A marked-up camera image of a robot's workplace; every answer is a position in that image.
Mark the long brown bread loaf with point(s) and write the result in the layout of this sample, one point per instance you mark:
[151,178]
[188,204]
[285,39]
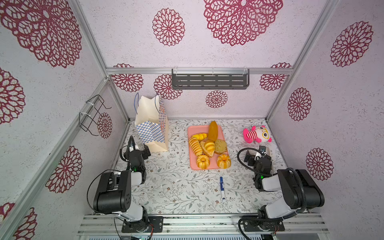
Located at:
[213,131]

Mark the black wire rack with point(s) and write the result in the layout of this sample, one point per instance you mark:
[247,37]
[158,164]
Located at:
[96,121]

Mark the pink plush toy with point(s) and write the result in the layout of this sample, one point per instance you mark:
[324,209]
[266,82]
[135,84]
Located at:
[259,134]

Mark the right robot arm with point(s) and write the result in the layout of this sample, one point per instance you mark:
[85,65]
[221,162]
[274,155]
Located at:
[299,190]

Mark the checkered paper bag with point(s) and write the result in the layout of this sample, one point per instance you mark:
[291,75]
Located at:
[152,122]

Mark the bundt bread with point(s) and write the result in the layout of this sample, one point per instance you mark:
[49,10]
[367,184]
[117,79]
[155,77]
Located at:
[224,161]
[203,162]

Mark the blue marker pen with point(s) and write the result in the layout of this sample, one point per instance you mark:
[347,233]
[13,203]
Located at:
[222,189]

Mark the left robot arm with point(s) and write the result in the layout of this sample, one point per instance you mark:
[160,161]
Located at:
[114,193]

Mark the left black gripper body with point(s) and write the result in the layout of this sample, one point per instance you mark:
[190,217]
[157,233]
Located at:
[139,151]

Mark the grey wall shelf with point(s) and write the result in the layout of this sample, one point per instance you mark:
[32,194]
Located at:
[212,81]

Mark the yellow twisted bread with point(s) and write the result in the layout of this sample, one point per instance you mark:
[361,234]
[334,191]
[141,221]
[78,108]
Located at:
[201,136]

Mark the ridged spiral bread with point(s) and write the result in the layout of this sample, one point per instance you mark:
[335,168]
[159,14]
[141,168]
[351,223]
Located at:
[195,146]

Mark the pink tray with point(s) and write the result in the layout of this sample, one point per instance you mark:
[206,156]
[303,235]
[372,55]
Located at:
[213,161]

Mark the toast slice bread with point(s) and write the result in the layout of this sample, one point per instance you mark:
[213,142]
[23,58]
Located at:
[220,147]

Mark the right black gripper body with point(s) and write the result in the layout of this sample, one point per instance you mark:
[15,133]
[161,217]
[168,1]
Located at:
[252,157]

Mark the metal base rail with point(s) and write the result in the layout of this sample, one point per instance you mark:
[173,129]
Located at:
[200,224]

